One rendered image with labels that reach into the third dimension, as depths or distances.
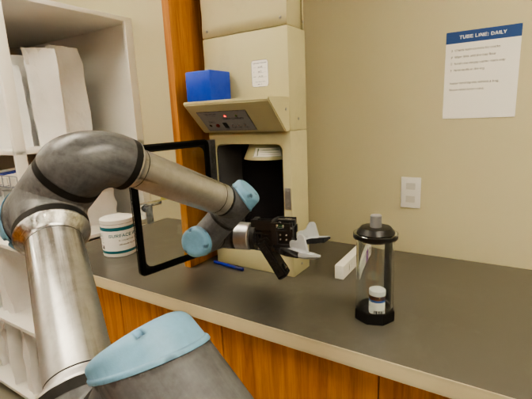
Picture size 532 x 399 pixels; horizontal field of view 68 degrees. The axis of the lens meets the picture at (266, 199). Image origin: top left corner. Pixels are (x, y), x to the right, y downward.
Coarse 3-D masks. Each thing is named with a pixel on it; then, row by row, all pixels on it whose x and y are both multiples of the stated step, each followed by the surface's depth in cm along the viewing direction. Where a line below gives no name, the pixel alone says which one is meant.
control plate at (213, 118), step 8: (200, 112) 124; (208, 112) 122; (216, 112) 121; (224, 112) 119; (232, 112) 118; (240, 112) 117; (208, 120) 126; (216, 120) 125; (224, 120) 123; (232, 120) 121; (240, 120) 120; (248, 120) 118; (208, 128) 130; (216, 128) 128; (224, 128) 127; (232, 128) 125; (240, 128) 124; (248, 128) 122
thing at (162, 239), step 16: (144, 144) 117; (176, 160) 125; (192, 160) 130; (144, 192) 118; (160, 208) 123; (176, 208) 127; (192, 208) 132; (144, 224) 119; (160, 224) 123; (176, 224) 128; (192, 224) 133; (144, 240) 120; (160, 240) 124; (176, 240) 129; (160, 256) 125; (176, 256) 129
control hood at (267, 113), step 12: (192, 108) 124; (204, 108) 122; (216, 108) 119; (228, 108) 117; (240, 108) 115; (252, 108) 113; (264, 108) 111; (276, 108) 111; (288, 108) 117; (252, 120) 118; (264, 120) 116; (276, 120) 114; (288, 120) 117; (216, 132) 131
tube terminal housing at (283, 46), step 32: (256, 32) 118; (288, 32) 113; (224, 64) 127; (288, 64) 115; (256, 96) 122; (288, 96) 117; (288, 160) 121; (224, 256) 143; (256, 256) 135; (288, 256) 128
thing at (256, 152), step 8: (256, 144) 130; (264, 144) 129; (272, 144) 129; (248, 152) 133; (256, 152) 129; (264, 152) 128; (272, 152) 128; (280, 152) 129; (256, 160) 129; (264, 160) 128; (272, 160) 128
